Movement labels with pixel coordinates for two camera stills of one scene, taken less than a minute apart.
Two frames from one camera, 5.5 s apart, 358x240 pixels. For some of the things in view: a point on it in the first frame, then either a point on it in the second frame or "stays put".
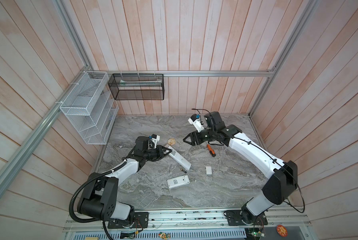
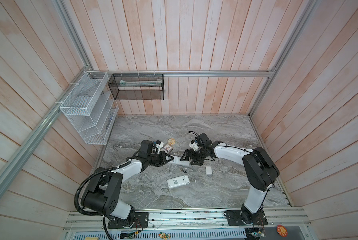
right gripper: x=192 y=135 to x=191 y=157
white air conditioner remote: x=178 y=181 stays put
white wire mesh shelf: x=90 y=108 stays put
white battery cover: x=208 y=170 stays put
